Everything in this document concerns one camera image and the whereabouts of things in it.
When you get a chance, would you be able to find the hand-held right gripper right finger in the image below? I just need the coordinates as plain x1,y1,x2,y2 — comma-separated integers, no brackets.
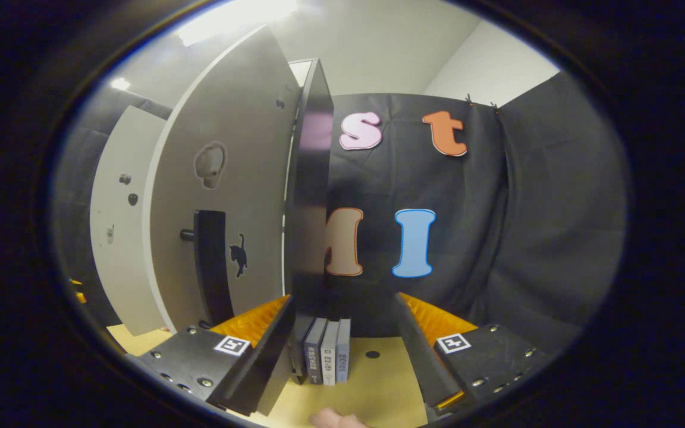
393,291,551,417

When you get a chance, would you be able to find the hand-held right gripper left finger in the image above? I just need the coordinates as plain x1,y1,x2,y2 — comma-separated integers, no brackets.
125,294,296,417

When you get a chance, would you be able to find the white cabinet door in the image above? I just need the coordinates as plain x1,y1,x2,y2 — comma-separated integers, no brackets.
89,105,169,337
142,24,303,333

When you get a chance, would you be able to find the white and grey shoe cabinet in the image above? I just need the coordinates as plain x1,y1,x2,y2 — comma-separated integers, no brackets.
283,58,335,384

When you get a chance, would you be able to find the blue printed box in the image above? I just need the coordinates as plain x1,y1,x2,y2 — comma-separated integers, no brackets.
337,318,353,383

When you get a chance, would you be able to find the black door handle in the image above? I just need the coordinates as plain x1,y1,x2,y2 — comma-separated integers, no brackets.
180,209,235,328

